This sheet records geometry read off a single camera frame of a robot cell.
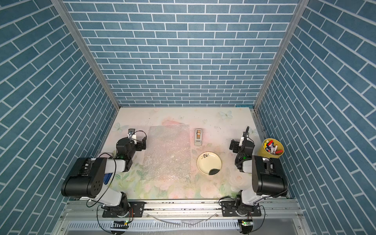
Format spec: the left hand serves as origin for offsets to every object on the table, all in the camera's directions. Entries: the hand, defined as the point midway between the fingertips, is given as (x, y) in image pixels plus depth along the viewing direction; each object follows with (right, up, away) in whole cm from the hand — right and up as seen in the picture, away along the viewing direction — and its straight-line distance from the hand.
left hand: (140, 136), depth 94 cm
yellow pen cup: (+80, -5, -10) cm, 80 cm away
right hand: (+66, -3, +1) cm, 66 cm away
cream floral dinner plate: (+44, -16, -4) cm, 47 cm away
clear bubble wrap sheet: (+17, -13, 0) cm, 22 cm away
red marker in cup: (+83, -7, -13) cm, 84 cm away
